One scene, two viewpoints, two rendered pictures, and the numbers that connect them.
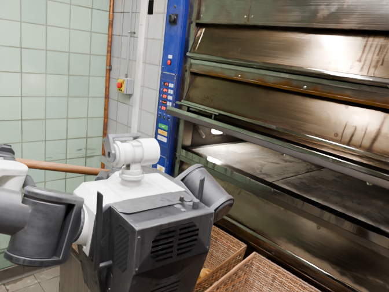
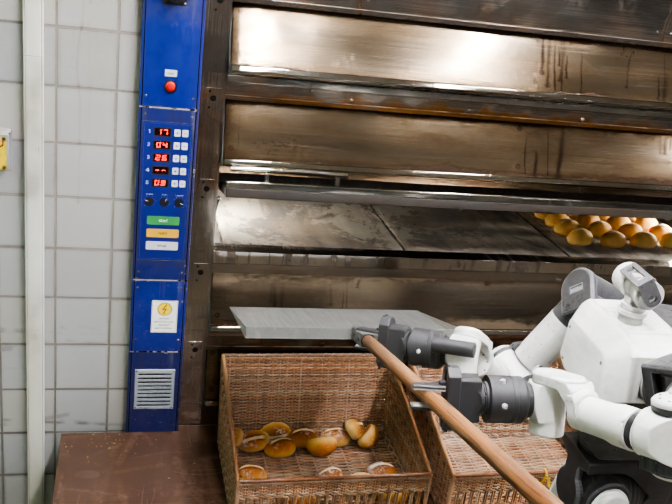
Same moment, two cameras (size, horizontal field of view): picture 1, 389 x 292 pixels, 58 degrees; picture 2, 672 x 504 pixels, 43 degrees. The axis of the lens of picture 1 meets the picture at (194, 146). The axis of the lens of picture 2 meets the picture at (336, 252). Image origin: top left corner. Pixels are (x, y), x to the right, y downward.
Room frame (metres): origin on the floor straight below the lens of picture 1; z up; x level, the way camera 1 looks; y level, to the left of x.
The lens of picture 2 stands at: (0.58, 1.91, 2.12)
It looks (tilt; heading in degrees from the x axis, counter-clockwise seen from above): 21 degrees down; 299
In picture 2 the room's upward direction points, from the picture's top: 8 degrees clockwise
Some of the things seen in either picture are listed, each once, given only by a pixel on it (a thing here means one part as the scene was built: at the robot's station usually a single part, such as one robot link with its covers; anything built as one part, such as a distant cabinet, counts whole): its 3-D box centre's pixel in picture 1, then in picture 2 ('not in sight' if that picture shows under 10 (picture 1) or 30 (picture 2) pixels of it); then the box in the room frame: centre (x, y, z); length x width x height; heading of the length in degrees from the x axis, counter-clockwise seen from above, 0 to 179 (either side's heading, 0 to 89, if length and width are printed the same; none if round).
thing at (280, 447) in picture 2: not in sight; (280, 445); (1.71, 0.05, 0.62); 0.10 x 0.07 x 0.05; 57
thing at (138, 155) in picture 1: (135, 156); (635, 290); (0.82, 0.14, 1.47); 0.10 x 0.07 x 0.09; 129
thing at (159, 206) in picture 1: (138, 242); (640, 375); (0.77, 0.11, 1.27); 0.34 x 0.30 x 0.36; 129
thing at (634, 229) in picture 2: not in sight; (592, 213); (1.24, -1.27, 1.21); 0.61 x 0.48 x 0.06; 134
